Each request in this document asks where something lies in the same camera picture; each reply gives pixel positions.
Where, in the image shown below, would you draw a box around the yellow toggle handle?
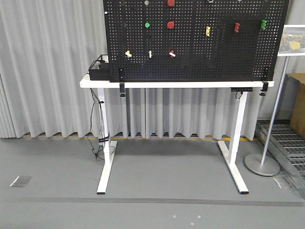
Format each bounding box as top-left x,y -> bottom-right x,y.
206,26 -> 211,37

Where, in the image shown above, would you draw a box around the red rotary switch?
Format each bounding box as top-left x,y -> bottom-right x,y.
169,50 -> 176,57

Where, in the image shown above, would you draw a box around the red mushroom button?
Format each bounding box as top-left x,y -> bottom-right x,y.
167,21 -> 175,30
167,0 -> 175,7

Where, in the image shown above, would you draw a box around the black clamp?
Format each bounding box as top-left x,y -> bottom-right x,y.
259,81 -> 269,96
119,82 -> 126,97

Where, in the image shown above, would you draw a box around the red toggle handle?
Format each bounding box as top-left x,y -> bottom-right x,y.
234,23 -> 240,33

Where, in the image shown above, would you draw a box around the pegboard mounting bracket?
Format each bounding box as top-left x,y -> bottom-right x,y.
119,68 -> 124,81
264,67 -> 269,79

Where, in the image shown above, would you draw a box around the black electronics box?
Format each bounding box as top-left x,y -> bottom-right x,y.
88,54 -> 111,81

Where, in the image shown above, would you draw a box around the metal floor plate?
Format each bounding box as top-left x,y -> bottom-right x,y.
10,176 -> 32,187

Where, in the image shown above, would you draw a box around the metal floor grating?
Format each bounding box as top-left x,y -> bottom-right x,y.
255,124 -> 305,197

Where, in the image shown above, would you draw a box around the poster sign board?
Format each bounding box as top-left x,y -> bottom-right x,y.
277,24 -> 305,57

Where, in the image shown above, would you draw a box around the left pegboard mounting bracket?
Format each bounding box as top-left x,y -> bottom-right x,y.
119,68 -> 124,81

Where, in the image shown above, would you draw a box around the green toggle handle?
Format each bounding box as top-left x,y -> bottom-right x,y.
261,20 -> 268,30

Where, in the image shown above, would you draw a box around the white standing desk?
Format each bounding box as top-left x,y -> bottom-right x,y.
80,74 -> 274,194

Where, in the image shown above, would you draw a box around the upper red mushroom button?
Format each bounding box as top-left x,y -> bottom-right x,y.
167,0 -> 175,7

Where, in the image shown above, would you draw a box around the silver sign stand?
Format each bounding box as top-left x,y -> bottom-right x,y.
244,56 -> 290,177

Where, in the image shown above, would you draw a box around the desk height control panel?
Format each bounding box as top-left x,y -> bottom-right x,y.
231,87 -> 253,93

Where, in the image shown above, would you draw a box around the black perforated pegboard panel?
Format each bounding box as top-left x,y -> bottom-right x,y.
103,0 -> 289,82

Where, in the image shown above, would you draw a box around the right black clamp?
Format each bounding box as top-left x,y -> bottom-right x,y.
259,81 -> 269,96

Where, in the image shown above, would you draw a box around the lower red mushroom button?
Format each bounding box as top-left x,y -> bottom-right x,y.
167,21 -> 175,30

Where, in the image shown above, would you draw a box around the black cables on desk leg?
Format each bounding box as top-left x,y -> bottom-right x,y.
86,88 -> 116,161

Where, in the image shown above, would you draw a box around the right pegboard mounting bracket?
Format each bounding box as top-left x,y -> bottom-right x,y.
264,67 -> 269,79

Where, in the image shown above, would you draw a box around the yellow-lit rotary switch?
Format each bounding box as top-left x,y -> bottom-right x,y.
125,50 -> 132,58

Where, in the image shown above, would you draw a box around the left black clamp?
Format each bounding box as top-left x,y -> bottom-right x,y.
119,82 -> 126,97

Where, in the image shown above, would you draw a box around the brown cardboard box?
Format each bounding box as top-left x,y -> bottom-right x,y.
288,73 -> 305,138

